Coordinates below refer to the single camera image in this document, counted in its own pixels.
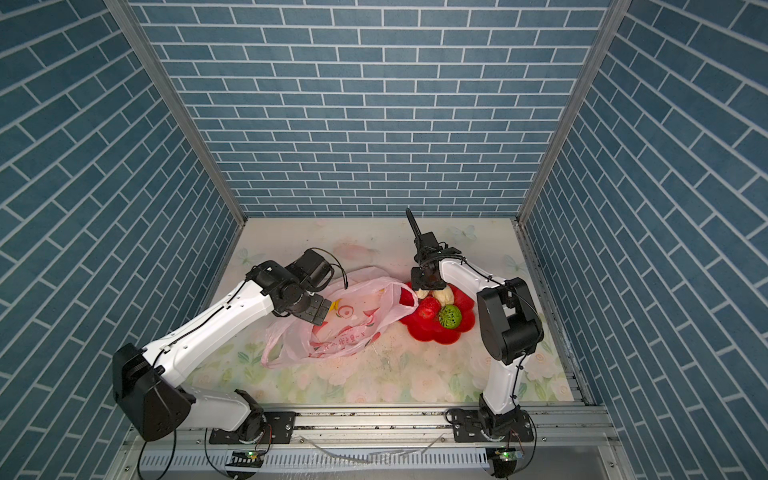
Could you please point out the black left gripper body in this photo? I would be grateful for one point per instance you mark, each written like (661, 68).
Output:
(310, 307)

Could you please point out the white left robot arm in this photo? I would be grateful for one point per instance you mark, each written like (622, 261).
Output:
(149, 382)

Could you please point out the aluminium corner post right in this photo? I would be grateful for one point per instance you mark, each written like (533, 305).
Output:
(596, 55)

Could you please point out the aluminium corner post left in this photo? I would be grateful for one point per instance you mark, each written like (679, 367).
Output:
(129, 25)

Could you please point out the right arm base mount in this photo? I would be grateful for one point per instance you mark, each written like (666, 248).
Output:
(489, 427)

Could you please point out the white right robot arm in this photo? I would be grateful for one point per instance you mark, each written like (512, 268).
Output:
(509, 323)

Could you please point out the aluminium corner post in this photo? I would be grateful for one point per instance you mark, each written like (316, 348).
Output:
(596, 55)
(129, 25)

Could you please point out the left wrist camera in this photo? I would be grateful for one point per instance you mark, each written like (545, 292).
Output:
(312, 271)

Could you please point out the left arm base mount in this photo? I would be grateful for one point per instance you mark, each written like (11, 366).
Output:
(260, 426)

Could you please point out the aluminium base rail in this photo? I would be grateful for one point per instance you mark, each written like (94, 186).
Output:
(550, 441)

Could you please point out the pink plastic bag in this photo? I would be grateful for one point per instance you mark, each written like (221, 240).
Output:
(361, 310)

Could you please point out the red fake strawberry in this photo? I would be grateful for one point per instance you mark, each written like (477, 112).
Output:
(428, 309)

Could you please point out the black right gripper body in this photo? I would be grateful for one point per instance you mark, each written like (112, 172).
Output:
(419, 278)

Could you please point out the green fake fruit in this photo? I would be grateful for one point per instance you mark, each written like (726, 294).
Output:
(450, 317)

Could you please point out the red flower-shaped plate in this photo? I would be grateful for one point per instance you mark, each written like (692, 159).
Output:
(432, 331)

